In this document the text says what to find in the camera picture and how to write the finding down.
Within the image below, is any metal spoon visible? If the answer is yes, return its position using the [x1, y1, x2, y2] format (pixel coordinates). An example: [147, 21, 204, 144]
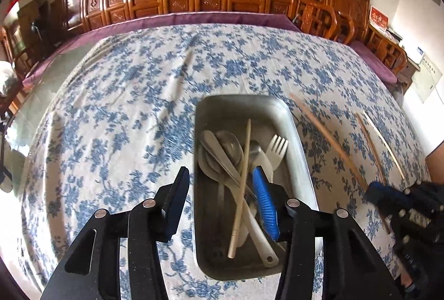
[214, 131, 245, 189]
[198, 153, 228, 252]
[199, 129, 259, 208]

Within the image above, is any blue floral tablecloth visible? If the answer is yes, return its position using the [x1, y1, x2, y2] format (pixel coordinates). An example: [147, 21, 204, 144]
[0, 24, 434, 300]

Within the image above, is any stack of papers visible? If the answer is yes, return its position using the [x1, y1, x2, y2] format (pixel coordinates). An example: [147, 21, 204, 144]
[386, 27, 403, 43]

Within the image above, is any beige chopstick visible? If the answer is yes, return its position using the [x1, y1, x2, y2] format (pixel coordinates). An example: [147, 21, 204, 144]
[362, 110, 406, 181]
[227, 118, 252, 259]
[355, 112, 386, 183]
[289, 93, 391, 235]

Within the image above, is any red desk calendar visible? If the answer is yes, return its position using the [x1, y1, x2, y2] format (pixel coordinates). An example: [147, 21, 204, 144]
[369, 6, 390, 32]

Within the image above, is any wooden dining chair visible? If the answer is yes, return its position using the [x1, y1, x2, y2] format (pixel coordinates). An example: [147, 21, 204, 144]
[291, 0, 340, 41]
[337, 12, 357, 44]

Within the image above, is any white spoon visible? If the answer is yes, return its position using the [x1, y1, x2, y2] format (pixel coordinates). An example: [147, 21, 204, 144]
[243, 146, 280, 268]

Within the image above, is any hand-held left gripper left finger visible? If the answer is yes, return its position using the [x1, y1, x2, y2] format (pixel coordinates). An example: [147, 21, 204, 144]
[41, 166, 191, 300]

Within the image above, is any white fork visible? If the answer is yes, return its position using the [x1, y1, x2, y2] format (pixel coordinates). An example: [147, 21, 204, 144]
[265, 134, 289, 173]

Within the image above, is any grey object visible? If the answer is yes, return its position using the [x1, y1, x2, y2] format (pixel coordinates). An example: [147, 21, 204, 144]
[392, 81, 405, 107]

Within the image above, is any white wall poster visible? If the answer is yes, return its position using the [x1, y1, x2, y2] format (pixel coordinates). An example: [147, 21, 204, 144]
[411, 55, 443, 105]

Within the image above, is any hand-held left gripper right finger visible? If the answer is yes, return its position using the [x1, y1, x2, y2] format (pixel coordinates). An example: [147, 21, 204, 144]
[252, 166, 405, 300]

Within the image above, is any metal tray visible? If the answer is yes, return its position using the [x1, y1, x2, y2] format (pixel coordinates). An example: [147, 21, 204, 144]
[193, 95, 321, 281]

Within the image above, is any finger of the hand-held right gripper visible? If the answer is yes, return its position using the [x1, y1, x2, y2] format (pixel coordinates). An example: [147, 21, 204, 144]
[364, 181, 409, 216]

